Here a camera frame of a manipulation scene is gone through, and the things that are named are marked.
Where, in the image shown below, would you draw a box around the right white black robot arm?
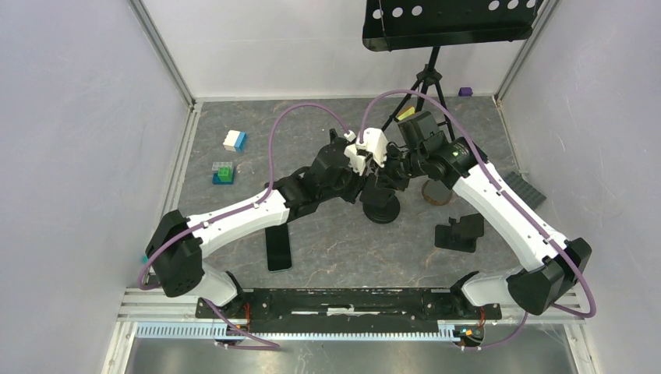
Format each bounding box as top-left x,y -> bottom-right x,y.
352,111 -> 597,318

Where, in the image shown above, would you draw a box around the black music stand tripod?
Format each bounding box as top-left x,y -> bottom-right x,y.
362,0 -> 543,140

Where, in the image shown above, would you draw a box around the purple block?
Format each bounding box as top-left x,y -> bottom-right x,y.
458,86 -> 474,97

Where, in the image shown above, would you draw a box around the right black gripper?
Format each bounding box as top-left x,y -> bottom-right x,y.
371,141 -> 426,191

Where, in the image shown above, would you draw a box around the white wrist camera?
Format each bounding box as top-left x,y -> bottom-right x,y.
343,130 -> 367,175
355,128 -> 388,168

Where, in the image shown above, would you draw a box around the white and blue blocks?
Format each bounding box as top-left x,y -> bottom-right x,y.
222,130 -> 247,153

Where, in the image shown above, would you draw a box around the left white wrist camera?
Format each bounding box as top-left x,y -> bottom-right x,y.
343,130 -> 367,175

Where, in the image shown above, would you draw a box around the purple cable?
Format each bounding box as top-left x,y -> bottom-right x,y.
136,102 -> 357,350
359,90 -> 598,352

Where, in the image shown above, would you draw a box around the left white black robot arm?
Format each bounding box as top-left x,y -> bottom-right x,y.
138,141 -> 387,318

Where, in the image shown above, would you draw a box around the grey studded baseplate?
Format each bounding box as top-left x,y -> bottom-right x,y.
504,171 -> 546,210

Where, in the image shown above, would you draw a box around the lower left black smartphone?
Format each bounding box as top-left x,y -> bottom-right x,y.
265,224 -> 292,272

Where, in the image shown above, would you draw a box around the black round-base phone stand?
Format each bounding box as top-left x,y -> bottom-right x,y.
328,129 -> 348,152

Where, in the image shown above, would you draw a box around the black square-base phone holder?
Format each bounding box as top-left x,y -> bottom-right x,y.
434,213 -> 485,253

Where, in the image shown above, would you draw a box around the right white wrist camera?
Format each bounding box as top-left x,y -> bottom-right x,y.
355,128 -> 388,168

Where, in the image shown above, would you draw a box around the green white blue blocks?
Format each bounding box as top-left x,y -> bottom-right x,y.
212,161 -> 235,185

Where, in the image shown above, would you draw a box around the orange yellow block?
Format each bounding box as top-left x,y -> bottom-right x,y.
396,106 -> 416,122

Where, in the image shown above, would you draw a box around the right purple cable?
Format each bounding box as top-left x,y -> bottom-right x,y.
359,90 -> 598,352

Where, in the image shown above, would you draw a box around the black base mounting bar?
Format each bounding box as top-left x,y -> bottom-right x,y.
220,288 -> 502,333

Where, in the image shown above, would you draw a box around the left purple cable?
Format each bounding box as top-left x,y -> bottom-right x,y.
136,102 -> 357,350

